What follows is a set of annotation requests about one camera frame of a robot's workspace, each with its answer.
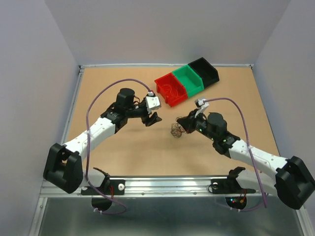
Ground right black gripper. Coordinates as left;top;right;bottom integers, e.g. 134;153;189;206
176;108;217;142

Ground thin wire bundle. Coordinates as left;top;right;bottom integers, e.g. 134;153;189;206
170;122;186;139

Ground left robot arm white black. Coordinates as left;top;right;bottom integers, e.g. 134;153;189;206
43;88;162;194

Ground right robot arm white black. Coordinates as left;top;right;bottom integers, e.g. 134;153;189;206
176;110;315;209

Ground red plastic bin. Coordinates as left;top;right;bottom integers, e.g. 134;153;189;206
155;73;188;107

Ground green plastic bin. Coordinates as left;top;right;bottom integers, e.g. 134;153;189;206
172;65;204;97

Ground black plastic bin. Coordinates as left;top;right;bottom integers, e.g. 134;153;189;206
188;57;220;89

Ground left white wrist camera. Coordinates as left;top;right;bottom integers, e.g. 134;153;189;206
145;96;161;113

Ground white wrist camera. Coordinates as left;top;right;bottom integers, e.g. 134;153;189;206
194;98;209;118
145;96;161;113

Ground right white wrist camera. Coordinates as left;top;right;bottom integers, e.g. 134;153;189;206
194;98;209;118

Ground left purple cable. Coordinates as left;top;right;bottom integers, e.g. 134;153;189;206
85;78;127;215

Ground aluminium mounting rail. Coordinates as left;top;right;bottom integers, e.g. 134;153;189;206
40;174;303;197

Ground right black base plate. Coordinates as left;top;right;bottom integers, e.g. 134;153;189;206
209;178;256;194

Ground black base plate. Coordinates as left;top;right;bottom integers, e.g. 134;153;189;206
209;178;256;194
81;179;126;197

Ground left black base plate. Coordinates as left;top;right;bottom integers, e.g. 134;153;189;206
81;179;126;197

